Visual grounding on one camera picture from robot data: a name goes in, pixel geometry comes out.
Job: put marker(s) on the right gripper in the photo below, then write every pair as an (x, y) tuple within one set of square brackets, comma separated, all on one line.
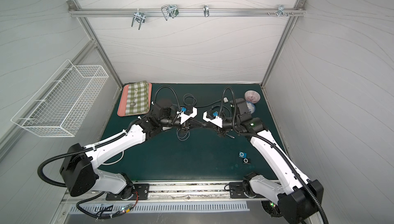
[(217, 128)]

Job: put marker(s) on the aluminium front rail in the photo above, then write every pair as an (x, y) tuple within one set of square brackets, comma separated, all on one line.
[(165, 191)]

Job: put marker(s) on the metal crossbar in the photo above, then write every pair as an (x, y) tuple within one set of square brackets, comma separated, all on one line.
[(202, 12)]

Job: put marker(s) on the pink tray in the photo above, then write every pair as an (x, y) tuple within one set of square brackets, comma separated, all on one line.
[(122, 105)]

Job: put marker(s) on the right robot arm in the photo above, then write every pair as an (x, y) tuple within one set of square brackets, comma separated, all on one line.
[(295, 195)]

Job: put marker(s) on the spoon with white handle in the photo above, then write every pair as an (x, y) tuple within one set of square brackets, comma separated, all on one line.
[(133, 103)]

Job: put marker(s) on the white wire basket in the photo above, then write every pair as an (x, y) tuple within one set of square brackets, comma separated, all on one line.
[(60, 106)]

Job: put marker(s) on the pink striped bowl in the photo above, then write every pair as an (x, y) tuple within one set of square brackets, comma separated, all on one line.
[(252, 96)]

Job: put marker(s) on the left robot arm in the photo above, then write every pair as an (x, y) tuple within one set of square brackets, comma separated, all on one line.
[(80, 168)]

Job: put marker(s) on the blue patterned bowl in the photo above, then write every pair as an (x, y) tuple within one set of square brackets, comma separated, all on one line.
[(251, 107)]

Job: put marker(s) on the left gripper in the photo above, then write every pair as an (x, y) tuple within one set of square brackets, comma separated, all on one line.
[(183, 124)]

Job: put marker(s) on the blue mp3 player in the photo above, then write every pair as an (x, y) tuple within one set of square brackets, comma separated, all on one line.
[(242, 155)]

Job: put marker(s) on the green checkered cloth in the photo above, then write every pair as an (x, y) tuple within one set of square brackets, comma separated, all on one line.
[(142, 99)]

